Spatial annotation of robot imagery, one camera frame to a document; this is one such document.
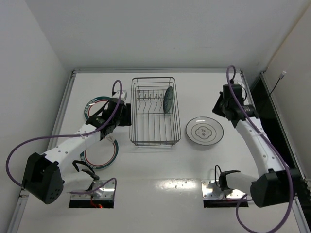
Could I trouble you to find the white plate teal rim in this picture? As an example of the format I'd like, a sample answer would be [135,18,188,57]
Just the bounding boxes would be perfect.
[185,116,224,146]

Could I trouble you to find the blue floral green plate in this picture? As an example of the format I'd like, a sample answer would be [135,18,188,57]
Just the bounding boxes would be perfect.
[163,86,174,113]

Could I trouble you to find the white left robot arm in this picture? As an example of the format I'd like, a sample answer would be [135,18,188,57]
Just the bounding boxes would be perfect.
[22,93,131,204]

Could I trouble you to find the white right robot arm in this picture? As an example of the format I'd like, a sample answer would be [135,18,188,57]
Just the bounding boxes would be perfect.
[212,84,300,207]

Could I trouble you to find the far green red rimmed plate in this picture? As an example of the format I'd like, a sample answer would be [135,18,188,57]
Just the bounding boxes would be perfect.
[83,96,110,120]

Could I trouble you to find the green red rimmed plate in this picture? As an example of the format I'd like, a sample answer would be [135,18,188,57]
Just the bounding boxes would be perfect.
[80,136,119,170]
[83,96,110,120]

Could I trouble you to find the near green red rimmed plate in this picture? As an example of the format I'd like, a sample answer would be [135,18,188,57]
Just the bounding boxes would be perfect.
[80,136,119,170]

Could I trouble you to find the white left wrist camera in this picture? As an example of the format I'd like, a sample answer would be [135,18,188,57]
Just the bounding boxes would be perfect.
[113,90,127,102]

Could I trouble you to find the grey wire dish rack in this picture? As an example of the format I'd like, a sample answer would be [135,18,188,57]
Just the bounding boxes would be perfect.
[129,77,181,147]

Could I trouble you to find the black hanging usb cable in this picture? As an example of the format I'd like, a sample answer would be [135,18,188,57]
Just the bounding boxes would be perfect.
[257,70,287,115]

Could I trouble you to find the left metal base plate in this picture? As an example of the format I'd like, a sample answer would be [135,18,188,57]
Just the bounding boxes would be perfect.
[70,178,117,200]

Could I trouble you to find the metal base plate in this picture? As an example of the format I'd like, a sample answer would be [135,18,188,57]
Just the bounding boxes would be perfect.
[201,180,244,200]
[70,178,117,200]

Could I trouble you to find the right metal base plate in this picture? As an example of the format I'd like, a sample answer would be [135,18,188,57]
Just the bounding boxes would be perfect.
[201,180,244,200]

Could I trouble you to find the aluminium table frame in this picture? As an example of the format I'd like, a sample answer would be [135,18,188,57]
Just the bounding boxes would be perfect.
[6,68,311,233]

